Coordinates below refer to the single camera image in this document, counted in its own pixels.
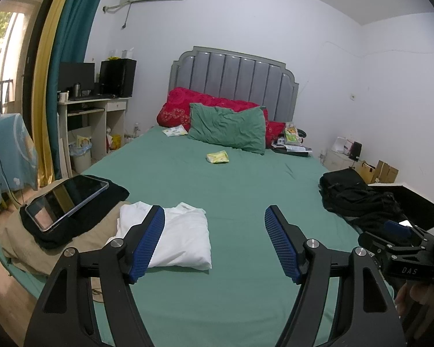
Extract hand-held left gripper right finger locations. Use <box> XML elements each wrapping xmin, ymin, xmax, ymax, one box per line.
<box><xmin>264</xmin><ymin>205</ymin><xmax>407</xmax><ymax>347</ymax></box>

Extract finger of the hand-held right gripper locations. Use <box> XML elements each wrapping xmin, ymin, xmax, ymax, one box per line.
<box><xmin>383</xmin><ymin>220</ymin><xmax>416</xmax><ymax>240</ymax></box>
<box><xmin>358</xmin><ymin>231</ymin><xmax>395</xmax><ymax>261</ymax></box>

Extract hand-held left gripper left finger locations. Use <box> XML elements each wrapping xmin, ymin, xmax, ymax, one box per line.
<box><xmin>23</xmin><ymin>205</ymin><xmax>166</xmax><ymax>347</ymax></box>

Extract white shirt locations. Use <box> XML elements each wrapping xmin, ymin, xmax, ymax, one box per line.
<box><xmin>106</xmin><ymin>202</ymin><xmax>213</xmax><ymax>271</ymax></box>

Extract person's right hand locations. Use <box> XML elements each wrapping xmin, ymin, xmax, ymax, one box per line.
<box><xmin>395</xmin><ymin>281</ymin><xmax>434</xmax><ymax>319</ymax></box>

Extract black backpack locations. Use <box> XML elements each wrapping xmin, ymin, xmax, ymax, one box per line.
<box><xmin>318</xmin><ymin>168</ymin><xmax>409</xmax><ymax>235</ymax></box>

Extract black folded cloth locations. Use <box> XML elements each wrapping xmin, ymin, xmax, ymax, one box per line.
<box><xmin>19</xmin><ymin>176</ymin><xmax>131</xmax><ymax>250</ymax></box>

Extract bed with green sheet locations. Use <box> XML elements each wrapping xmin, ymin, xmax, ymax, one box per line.
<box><xmin>0</xmin><ymin>125</ymin><xmax>396</xmax><ymax>347</ymax></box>

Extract pile of books and papers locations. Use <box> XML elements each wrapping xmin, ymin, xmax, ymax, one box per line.
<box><xmin>271</xmin><ymin>135</ymin><xmax>313</xmax><ymax>158</ymax></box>

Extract tablet in clear case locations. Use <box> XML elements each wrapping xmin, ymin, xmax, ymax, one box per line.
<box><xmin>25</xmin><ymin>174</ymin><xmax>110</xmax><ymax>232</ymax></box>

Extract white bedside box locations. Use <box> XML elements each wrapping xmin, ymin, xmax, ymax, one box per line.
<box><xmin>327</xmin><ymin>135</ymin><xmax>355</xmax><ymax>169</ymax></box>

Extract yellow tissue packet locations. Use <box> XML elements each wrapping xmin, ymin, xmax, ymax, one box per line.
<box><xmin>206</xmin><ymin>151</ymin><xmax>230</xmax><ymax>164</ymax></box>

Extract white trash bin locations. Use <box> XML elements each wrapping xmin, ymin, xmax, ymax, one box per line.
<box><xmin>69</xmin><ymin>141</ymin><xmax>93</xmax><ymax>173</ymax></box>

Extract yellow green snack bag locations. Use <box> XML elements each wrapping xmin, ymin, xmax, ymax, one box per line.
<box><xmin>284</xmin><ymin>122</ymin><xmax>301</xmax><ymax>144</ymax></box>

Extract white paper leaflet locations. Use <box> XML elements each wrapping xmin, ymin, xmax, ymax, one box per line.
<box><xmin>162</xmin><ymin>125</ymin><xmax>189</xmax><ymax>137</ymax></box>

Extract green pillow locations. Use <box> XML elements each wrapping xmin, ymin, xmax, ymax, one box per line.
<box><xmin>187</xmin><ymin>103</ymin><xmax>269</xmax><ymax>156</ymax></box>

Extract beige folded cloth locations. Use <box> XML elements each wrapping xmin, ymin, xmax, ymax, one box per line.
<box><xmin>0</xmin><ymin>198</ymin><xmax>131</xmax><ymax>276</ymax></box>

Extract white desk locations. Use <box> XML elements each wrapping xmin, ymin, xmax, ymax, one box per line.
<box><xmin>57</xmin><ymin>96</ymin><xmax>131</xmax><ymax>179</ymax></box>

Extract red patterned pillow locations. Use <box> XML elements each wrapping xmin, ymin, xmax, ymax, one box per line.
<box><xmin>156</xmin><ymin>87</ymin><xmax>287</xmax><ymax>149</ymax></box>

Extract black keyboard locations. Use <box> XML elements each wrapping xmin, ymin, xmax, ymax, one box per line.
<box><xmin>70</xmin><ymin>94</ymin><xmax>117</xmax><ymax>101</ymax></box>

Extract black computer tower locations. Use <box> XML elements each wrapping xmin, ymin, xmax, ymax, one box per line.
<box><xmin>98</xmin><ymin>59</ymin><xmax>137</xmax><ymax>98</ymax></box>

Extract blue printed cloth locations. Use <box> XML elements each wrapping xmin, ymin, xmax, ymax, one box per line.
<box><xmin>0</xmin><ymin>113</ymin><xmax>39</xmax><ymax>218</ymax></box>

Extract grey padded headboard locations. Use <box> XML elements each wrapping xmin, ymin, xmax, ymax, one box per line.
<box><xmin>169</xmin><ymin>46</ymin><xmax>300</xmax><ymax>128</ymax></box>

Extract black monitor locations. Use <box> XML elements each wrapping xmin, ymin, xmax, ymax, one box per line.
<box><xmin>58</xmin><ymin>61</ymin><xmax>95</xmax><ymax>97</ymax></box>

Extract yellow curtain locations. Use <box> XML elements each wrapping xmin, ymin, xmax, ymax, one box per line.
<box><xmin>31</xmin><ymin>0</ymin><xmax>81</xmax><ymax>189</ymax></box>

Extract teal curtain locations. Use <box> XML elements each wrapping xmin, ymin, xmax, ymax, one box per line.
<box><xmin>45</xmin><ymin>0</ymin><xmax>115</xmax><ymax>186</ymax></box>

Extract window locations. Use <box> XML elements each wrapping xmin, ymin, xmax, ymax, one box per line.
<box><xmin>0</xmin><ymin>0</ymin><xmax>56</xmax><ymax>116</ymax></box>

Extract air conditioner hose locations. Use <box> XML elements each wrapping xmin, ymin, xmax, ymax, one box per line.
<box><xmin>103</xmin><ymin>0</ymin><xmax>133</xmax><ymax>29</ymax></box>

